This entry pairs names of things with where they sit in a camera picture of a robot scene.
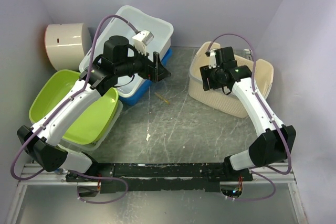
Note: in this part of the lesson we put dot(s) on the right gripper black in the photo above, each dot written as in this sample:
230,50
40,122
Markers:
207,83

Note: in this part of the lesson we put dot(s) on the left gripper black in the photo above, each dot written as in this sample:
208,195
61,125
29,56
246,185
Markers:
156,73

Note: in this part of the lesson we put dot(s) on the beige perforated plastic basket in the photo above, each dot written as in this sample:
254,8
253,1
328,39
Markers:
216,99

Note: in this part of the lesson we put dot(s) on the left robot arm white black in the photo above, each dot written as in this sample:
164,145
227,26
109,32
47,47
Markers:
118,59

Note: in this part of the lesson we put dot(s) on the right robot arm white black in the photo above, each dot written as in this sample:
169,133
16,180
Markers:
274,139

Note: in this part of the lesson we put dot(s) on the white cylindrical container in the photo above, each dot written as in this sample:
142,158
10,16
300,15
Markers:
67,44

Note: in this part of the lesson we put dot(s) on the small yellow stick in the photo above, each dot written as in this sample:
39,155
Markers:
162,98

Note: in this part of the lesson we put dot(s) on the blue plastic tray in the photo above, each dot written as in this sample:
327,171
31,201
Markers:
132,100

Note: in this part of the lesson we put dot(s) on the white plastic tub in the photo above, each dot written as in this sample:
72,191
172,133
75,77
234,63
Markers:
160,29

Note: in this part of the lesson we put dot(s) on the green plastic basin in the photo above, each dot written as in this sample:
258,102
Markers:
92,123

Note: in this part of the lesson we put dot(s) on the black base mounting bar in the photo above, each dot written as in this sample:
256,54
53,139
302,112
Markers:
156,177

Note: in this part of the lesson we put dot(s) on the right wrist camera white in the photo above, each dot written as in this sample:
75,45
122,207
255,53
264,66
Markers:
212,58

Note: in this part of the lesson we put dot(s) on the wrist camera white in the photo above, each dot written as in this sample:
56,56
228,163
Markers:
141,40
212,58

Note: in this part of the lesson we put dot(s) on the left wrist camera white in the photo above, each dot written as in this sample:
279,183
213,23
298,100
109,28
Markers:
141,40

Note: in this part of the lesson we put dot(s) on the aluminium rail frame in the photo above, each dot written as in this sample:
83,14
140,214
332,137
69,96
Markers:
49,198

